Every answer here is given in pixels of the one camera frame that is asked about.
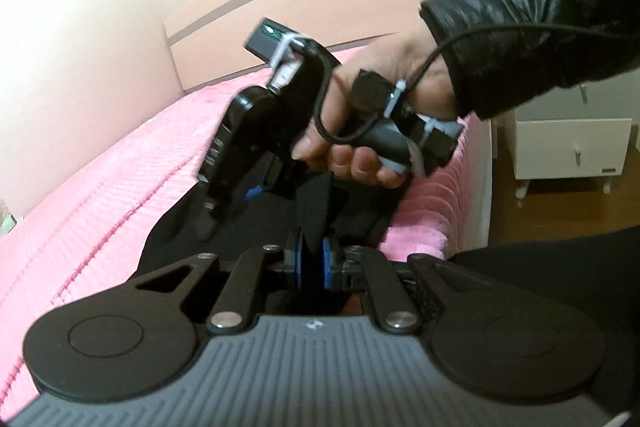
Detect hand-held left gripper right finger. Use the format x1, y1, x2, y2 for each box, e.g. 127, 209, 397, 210
322, 234, 451, 334

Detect person's right hand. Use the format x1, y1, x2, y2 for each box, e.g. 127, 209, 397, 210
291, 29, 462, 188

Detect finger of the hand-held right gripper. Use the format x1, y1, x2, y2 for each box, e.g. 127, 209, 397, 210
245, 154, 303, 202
197, 199, 222, 243

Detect small green object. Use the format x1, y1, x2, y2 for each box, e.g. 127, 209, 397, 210
0, 202, 19, 238

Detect black cable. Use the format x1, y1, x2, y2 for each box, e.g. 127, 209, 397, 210
312, 23, 640, 142

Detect black pants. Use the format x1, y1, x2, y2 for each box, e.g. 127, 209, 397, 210
135, 172, 451, 288

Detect pink blanket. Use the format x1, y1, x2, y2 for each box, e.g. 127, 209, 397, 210
0, 44, 473, 408

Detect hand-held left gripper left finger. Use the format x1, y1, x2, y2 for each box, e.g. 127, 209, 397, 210
132, 232, 307, 335

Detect white nightstand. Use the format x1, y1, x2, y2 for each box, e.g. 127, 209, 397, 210
501, 84, 633, 198

